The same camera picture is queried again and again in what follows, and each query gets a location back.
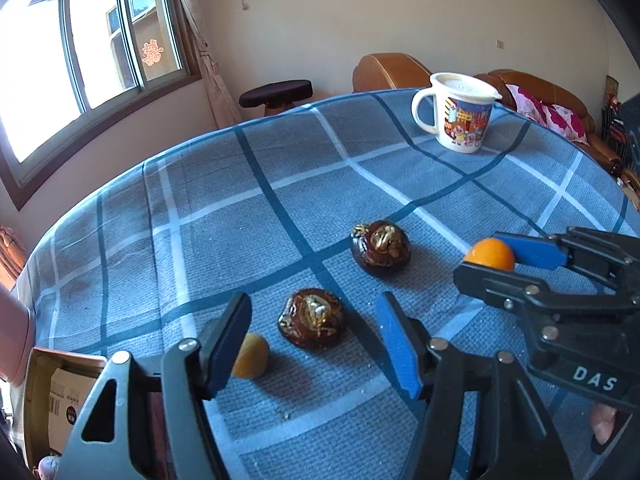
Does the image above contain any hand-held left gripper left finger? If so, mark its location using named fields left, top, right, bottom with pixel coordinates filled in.
left=52, top=292, right=253, bottom=480

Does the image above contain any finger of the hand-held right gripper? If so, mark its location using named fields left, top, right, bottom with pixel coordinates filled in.
left=453, top=262, right=640, bottom=328
left=493, top=226, right=640, bottom=291

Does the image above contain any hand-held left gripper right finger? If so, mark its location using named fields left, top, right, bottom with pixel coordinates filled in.
left=375, top=291, right=574, bottom=480

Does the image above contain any small round orange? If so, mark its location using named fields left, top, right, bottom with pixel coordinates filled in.
left=463, top=239, right=516, bottom=272

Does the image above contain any cardboard box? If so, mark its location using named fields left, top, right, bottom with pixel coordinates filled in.
left=22, top=347, right=108, bottom=473

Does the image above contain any person's right hand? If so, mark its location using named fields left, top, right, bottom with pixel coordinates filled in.
left=588, top=402, right=627, bottom=455

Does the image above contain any tan longan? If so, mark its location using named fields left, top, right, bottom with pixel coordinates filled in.
left=231, top=332, right=270, bottom=380

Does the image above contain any dark glazed pastry near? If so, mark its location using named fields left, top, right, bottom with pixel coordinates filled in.
left=277, top=288, right=347, bottom=351

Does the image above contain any dark glazed pastry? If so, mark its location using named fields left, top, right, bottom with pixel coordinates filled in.
left=277, top=288, right=347, bottom=351
left=349, top=220, right=412, bottom=277

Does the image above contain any dark glazed pastry far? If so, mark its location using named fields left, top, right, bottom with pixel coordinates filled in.
left=349, top=220, right=412, bottom=277

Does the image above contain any blue checked tablecloth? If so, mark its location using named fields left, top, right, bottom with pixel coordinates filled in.
left=10, top=89, right=640, bottom=480

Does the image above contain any pink floral cushion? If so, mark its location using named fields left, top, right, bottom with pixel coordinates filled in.
left=505, top=84, right=590, bottom=145

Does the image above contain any black metal rack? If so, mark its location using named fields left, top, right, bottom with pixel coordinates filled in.
left=599, top=102, right=640, bottom=172

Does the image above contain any white cartoon print mug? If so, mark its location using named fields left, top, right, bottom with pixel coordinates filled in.
left=411, top=73, right=502, bottom=154

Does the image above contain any brown leather sofa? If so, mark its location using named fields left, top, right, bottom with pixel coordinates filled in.
left=352, top=53, right=624, bottom=177

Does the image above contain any printed paper food package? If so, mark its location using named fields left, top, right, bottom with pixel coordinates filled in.
left=47, top=367, right=99, bottom=457

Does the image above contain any pink plastic object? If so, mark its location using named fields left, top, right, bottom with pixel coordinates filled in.
left=0, top=285, right=37, bottom=387

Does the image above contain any brown cloth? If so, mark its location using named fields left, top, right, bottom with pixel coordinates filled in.
left=0, top=224, right=27, bottom=282

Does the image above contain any dark round stool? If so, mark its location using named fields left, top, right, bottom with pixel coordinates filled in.
left=239, top=79, right=314, bottom=117

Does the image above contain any beige curtain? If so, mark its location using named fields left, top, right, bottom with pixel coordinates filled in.
left=167, top=0, right=244, bottom=129

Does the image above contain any brown framed window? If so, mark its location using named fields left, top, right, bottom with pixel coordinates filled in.
left=0, top=0, right=203, bottom=211

